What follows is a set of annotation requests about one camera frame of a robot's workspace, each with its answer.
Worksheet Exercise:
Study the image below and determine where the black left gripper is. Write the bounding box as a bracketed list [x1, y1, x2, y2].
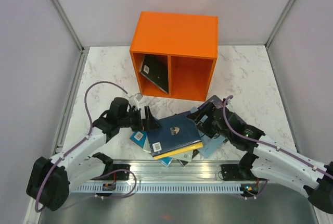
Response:
[118, 106, 161, 132]

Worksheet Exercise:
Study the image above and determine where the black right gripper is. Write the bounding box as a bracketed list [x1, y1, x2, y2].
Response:
[186, 101, 232, 140]

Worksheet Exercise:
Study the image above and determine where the navy blue hardcover book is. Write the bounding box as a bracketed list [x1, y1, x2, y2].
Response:
[147, 111, 202, 156]

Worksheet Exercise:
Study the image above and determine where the yellow paperback book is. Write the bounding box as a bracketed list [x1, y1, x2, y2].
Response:
[153, 142, 203, 159]

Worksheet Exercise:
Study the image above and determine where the dark green hardcover book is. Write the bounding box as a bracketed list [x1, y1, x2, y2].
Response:
[139, 54, 169, 94]

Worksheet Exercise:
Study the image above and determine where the pale green plastic file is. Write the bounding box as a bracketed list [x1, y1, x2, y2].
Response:
[143, 138, 193, 162]

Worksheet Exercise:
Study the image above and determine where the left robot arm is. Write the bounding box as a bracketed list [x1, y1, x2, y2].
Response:
[26, 97, 161, 211]

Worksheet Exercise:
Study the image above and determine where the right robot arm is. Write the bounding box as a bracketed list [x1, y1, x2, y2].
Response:
[187, 102, 332, 214]

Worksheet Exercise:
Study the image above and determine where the bright blue paperback book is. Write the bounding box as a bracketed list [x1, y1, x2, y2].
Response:
[130, 131, 173, 167]

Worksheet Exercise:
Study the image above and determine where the purple galaxy cover book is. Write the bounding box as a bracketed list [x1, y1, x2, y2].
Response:
[198, 95, 223, 109]

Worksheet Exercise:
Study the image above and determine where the light blue paperback book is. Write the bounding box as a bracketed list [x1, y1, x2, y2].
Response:
[189, 107, 227, 159]

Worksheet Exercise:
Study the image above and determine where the black paperback book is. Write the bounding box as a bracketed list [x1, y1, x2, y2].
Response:
[178, 150, 199, 167]

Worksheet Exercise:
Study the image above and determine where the orange two-compartment shelf box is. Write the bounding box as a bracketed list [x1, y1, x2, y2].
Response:
[130, 11, 219, 102]

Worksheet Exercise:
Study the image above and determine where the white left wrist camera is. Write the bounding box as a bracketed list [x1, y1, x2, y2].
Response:
[128, 93, 143, 105]

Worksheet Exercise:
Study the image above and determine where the aluminium frame rail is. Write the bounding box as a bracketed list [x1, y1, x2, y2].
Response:
[56, 143, 261, 183]

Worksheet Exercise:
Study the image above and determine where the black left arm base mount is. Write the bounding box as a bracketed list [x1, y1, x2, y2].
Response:
[98, 164, 131, 183]

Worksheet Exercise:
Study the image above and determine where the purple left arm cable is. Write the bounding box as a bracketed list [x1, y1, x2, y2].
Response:
[33, 81, 131, 214]

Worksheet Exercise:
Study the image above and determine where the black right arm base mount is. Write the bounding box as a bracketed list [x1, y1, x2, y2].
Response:
[216, 164, 266, 181]

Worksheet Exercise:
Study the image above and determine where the slotted white cable duct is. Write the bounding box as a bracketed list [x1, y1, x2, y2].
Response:
[74, 182, 257, 194]

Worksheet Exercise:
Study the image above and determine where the left corner frame post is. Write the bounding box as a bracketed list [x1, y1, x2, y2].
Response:
[35, 0, 85, 53]

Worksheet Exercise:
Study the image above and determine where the corner frame post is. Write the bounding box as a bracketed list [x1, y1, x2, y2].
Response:
[35, 0, 85, 53]
[265, 0, 313, 50]

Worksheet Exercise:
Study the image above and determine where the right corner frame post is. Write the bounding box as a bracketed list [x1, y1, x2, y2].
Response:
[265, 0, 313, 50]

